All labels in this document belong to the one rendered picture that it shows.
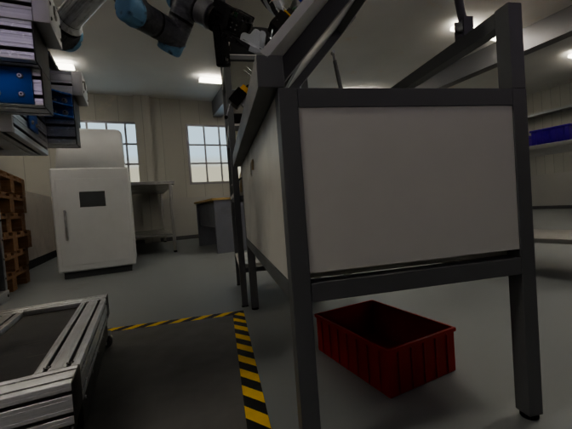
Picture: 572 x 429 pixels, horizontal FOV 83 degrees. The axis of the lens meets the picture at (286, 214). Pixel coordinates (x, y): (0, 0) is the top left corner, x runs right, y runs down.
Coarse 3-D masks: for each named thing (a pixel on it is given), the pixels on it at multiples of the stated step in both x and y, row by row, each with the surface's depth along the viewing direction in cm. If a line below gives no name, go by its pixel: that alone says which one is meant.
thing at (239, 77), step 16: (224, 0) 182; (240, 0) 197; (256, 0) 198; (288, 0) 200; (256, 16) 214; (272, 16) 216; (240, 64) 196; (224, 80) 212; (240, 80) 221; (224, 96) 236; (224, 112) 237; (240, 192) 189; (240, 208) 185; (240, 224) 185; (240, 240) 185; (240, 256) 185; (240, 272) 186
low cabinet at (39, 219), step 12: (36, 204) 447; (48, 204) 506; (36, 216) 442; (48, 216) 500; (36, 228) 438; (48, 228) 495; (36, 240) 434; (48, 240) 489; (36, 252) 430; (48, 252) 484; (36, 264) 429
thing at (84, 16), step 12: (72, 0) 118; (84, 0) 117; (96, 0) 117; (60, 12) 121; (72, 12) 120; (84, 12) 120; (60, 24) 123; (72, 24) 124; (72, 36) 127; (72, 48) 132
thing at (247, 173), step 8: (248, 152) 134; (248, 160) 136; (248, 168) 139; (248, 176) 142; (248, 184) 145; (248, 192) 148; (248, 200) 151; (248, 208) 154; (248, 216) 158; (248, 224) 161; (256, 224) 123; (248, 232) 165; (256, 232) 125; (256, 240) 127
